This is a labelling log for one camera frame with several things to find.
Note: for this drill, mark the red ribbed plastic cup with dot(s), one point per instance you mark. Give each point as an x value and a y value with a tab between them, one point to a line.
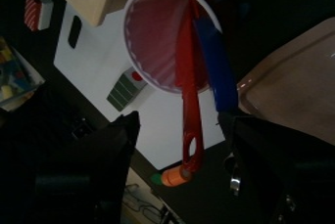
153	38

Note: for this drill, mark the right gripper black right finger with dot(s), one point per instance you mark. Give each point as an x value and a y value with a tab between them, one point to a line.
283	175

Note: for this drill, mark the colourful toy block box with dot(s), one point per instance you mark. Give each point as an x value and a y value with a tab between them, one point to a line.
15	78

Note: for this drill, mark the brown tray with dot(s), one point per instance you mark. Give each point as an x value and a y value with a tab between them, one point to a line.
292	91

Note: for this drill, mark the flat plastic toy utensil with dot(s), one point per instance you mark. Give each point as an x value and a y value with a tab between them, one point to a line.
217	68

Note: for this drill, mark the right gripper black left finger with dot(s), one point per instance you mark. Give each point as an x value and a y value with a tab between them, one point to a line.
91	175

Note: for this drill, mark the toy sushi roll red centre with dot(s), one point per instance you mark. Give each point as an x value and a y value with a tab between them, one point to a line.
125	89

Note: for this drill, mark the white cutting board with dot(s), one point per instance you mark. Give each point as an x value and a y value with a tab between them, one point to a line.
105	58

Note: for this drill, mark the orange toy carrot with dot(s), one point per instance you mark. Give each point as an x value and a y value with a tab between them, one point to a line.
174	177

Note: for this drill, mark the toy salmon nigiri sushi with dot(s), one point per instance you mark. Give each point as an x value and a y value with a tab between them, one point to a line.
38	10

